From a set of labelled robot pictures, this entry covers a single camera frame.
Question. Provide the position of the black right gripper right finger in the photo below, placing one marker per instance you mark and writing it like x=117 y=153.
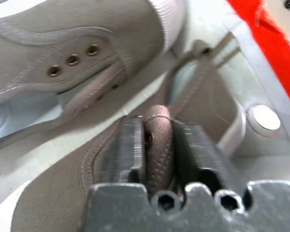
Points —
x=198 y=149

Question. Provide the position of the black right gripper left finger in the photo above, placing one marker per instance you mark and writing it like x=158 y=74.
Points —
x=131 y=147

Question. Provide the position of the grey-brown canvas shoe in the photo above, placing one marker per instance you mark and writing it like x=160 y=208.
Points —
x=62 y=31
x=67 y=178

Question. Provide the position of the red shoebox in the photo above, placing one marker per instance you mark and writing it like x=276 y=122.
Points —
x=275 y=41

